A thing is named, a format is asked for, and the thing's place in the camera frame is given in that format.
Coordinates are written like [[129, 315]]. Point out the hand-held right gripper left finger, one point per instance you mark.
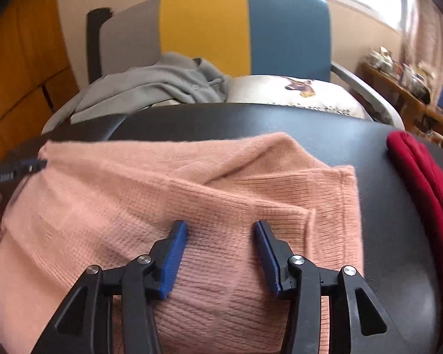
[[175, 258]]

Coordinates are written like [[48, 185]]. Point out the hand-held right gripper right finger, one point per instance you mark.
[[267, 261]]

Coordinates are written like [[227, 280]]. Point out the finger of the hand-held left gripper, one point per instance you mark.
[[22, 171]]

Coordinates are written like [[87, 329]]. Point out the pink knit sweater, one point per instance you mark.
[[133, 199]]

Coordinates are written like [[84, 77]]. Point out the orange wooden wardrobe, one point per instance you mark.
[[18, 62]]

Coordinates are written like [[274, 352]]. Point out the grey garment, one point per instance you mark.
[[151, 81]]

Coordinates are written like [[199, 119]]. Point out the white printed pillow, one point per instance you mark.
[[280, 96]]

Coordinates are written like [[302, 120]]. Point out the red garment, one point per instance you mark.
[[428, 199]]

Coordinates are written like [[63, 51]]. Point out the wooden side table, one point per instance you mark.
[[395, 84]]

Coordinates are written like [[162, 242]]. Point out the grey yellow blue armchair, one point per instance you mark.
[[288, 29]]

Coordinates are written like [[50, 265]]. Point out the cluster of bottles and boxes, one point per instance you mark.
[[402, 70]]

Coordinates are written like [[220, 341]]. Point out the floral curtain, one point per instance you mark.
[[424, 25]]

